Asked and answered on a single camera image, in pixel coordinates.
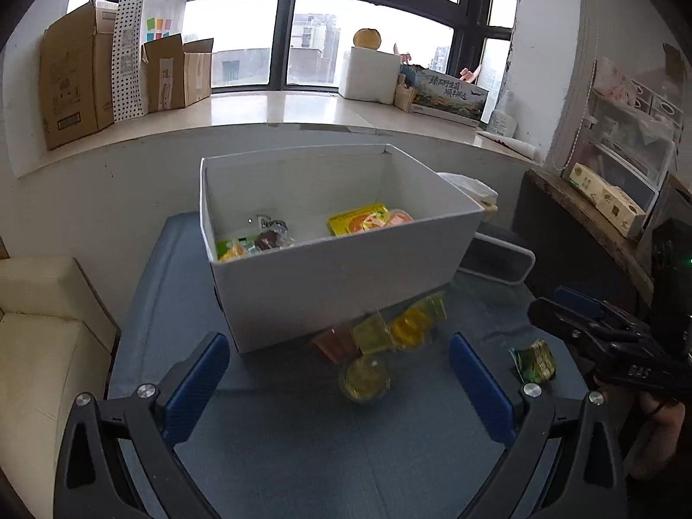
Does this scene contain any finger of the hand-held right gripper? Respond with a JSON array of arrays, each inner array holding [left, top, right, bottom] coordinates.
[[552, 285, 652, 332], [527, 296, 641, 371]]

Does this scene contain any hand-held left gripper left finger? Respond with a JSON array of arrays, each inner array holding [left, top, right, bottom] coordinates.
[[54, 331, 231, 519]]

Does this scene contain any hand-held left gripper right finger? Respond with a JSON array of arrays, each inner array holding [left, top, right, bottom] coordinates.
[[448, 331, 631, 519]]

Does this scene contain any small green snack packet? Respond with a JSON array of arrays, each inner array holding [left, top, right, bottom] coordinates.
[[508, 338, 557, 384], [254, 215, 295, 252]]

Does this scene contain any orange jelly cup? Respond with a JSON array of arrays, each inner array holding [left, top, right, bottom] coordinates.
[[389, 305, 433, 349]]

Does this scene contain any pale green jelly cup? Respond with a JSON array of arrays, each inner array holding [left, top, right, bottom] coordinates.
[[419, 291, 449, 325]]

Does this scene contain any pale clear jelly cup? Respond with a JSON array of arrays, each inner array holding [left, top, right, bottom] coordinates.
[[338, 354, 393, 404], [351, 314, 393, 355]]

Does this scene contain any white cardboard box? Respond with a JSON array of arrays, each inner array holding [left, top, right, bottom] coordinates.
[[199, 143, 486, 355]]

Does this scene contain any yellow snack packet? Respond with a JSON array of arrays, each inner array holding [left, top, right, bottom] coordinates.
[[326, 204, 398, 237]]

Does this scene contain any person's right hand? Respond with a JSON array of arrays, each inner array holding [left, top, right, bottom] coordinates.
[[630, 389, 685, 482]]

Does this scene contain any wooden side shelf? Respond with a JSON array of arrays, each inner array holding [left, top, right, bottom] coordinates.
[[527, 167, 657, 304]]

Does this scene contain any white digital clock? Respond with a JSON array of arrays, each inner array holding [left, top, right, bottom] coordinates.
[[459, 230, 536, 285]]

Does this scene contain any clear plastic bin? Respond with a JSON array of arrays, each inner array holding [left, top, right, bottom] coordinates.
[[638, 173, 692, 260]]

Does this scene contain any white green carton box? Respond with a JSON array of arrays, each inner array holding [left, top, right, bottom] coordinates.
[[562, 162, 647, 239]]

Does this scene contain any blue tablecloth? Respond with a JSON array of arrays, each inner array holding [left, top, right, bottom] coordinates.
[[105, 213, 590, 519]]

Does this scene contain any clear plastic drawer unit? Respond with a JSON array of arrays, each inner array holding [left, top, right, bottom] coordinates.
[[567, 86, 679, 206]]

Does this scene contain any cream leather sofa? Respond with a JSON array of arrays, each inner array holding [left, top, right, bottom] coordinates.
[[0, 256, 120, 498]]

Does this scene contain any white tube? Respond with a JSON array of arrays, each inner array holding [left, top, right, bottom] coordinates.
[[476, 130, 541, 160]]

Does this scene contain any white plastic bottle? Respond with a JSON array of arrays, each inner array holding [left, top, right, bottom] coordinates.
[[487, 92, 517, 138]]

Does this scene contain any pink floral box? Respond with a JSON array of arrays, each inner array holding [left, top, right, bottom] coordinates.
[[595, 57, 636, 101]]

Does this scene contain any long landscape printed box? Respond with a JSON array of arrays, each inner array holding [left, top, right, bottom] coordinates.
[[408, 67, 490, 122]]

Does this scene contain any brown cardboard flap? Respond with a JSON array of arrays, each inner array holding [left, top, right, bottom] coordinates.
[[662, 43, 685, 79]]

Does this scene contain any white foam box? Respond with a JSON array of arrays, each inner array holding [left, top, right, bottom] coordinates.
[[338, 46, 402, 105]]

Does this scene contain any small brown cardboard box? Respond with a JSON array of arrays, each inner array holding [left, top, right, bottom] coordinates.
[[141, 34, 214, 113]]

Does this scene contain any polka dot paper bag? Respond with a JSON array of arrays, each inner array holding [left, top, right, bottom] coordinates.
[[111, 0, 187, 122]]

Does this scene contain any large brown cardboard box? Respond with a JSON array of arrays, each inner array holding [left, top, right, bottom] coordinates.
[[39, 0, 117, 151]]

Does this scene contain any black window frame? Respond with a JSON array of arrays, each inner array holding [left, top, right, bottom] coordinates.
[[122, 0, 517, 90]]

